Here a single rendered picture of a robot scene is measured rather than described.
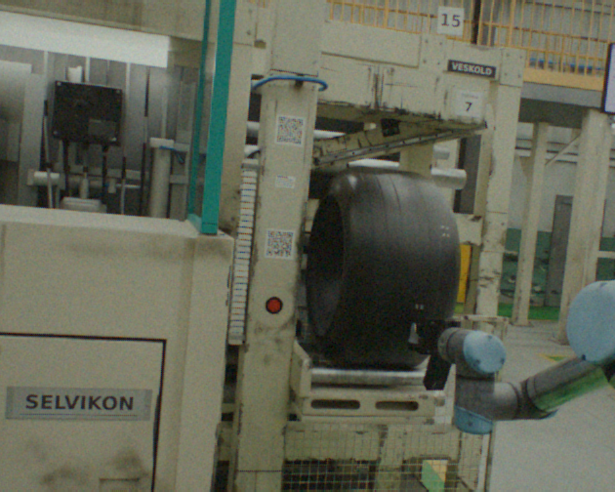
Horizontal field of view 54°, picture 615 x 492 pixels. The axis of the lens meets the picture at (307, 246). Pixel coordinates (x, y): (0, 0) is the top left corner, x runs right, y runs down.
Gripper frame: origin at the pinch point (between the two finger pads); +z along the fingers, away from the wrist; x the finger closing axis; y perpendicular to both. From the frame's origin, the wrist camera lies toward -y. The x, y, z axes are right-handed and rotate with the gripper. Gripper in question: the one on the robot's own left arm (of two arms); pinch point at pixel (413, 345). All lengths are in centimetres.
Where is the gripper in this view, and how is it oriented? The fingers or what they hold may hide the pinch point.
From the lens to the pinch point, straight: 150.7
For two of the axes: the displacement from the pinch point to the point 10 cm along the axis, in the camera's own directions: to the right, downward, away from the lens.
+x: -9.7, -0.8, -2.3
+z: -2.3, 0.5, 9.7
